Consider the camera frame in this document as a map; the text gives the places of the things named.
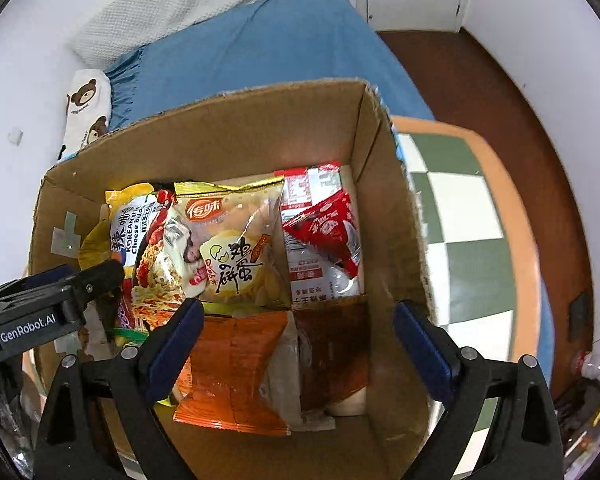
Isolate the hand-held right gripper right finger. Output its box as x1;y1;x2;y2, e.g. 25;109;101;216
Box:
392;300;566;480

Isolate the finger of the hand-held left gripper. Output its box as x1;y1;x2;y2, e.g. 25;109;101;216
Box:
60;259;126;323
0;266;78;297

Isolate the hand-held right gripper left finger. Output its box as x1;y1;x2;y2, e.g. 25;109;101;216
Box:
32;297;206;480

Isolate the yellow noodle packet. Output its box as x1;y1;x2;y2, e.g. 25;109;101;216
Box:
104;183;191;333

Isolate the orange snack packet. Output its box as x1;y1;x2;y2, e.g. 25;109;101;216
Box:
172;310;293;437

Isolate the dark red snack packet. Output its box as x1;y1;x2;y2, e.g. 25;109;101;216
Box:
294;296;372;413

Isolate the white snack packet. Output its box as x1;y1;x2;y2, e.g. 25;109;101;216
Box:
260;320;338;433

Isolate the red and silver snack packet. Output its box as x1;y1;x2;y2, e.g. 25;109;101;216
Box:
275;161;366;306

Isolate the printed cardboard box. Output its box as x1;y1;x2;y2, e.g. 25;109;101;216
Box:
27;77;433;480

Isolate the clear egg cake packet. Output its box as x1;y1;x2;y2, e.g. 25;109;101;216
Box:
172;178;292;308

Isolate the red crinkled snack packet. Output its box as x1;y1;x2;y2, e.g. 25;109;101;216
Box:
282;190;365;281

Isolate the clear plastic bottle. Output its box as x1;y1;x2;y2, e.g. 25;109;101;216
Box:
572;350;600;378

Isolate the bear print pillow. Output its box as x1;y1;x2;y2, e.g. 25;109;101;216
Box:
57;67;113;161

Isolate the white textured towel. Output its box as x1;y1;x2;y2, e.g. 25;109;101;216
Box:
72;0;333;71

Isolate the blue blanket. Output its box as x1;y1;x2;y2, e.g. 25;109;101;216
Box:
102;0;436;133

